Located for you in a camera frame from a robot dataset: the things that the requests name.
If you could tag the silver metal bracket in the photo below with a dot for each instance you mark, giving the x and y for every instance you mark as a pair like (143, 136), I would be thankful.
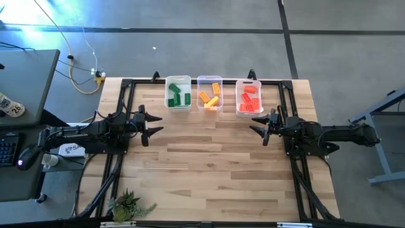
(117, 224)
(294, 225)

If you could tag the white cup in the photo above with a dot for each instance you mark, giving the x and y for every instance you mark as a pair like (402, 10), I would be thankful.
(50, 160)

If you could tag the black clamp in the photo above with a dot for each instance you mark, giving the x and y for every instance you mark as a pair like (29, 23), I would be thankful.
(252, 75)
(155, 76)

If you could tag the green succulent plant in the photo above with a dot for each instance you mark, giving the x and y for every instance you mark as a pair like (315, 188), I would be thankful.
(125, 206)

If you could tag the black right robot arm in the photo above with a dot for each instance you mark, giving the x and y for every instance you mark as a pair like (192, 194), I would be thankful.
(341, 133)

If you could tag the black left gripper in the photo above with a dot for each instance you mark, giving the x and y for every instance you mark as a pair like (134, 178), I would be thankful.
(136, 123)

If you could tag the white plastic bin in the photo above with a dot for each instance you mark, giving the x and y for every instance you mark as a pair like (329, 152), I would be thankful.
(240, 85)
(178, 109)

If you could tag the clear plastic bin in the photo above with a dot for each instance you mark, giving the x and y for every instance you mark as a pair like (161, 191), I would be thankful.
(202, 82)

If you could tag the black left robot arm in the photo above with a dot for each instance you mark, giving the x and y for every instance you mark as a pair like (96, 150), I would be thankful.
(79, 136)

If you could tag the white sticker card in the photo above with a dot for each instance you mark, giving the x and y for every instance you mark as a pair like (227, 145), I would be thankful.
(11, 107)

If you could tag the black computer mouse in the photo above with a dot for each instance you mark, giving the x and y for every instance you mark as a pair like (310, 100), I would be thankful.
(28, 156)

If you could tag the grey metal table frame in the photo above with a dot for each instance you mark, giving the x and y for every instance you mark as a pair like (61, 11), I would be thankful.
(389, 176)

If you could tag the grey desk top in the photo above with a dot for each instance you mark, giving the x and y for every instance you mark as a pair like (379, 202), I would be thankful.
(28, 79)

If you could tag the white printed box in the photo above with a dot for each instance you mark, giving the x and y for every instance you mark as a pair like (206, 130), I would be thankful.
(71, 149)

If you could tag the black backlit keyboard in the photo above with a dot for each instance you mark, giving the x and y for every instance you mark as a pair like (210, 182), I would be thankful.
(8, 150)

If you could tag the dark desk top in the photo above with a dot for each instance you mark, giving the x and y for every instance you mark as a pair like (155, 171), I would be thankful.
(19, 183)

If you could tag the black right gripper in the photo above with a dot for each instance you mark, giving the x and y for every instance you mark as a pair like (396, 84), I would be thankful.
(276, 125)

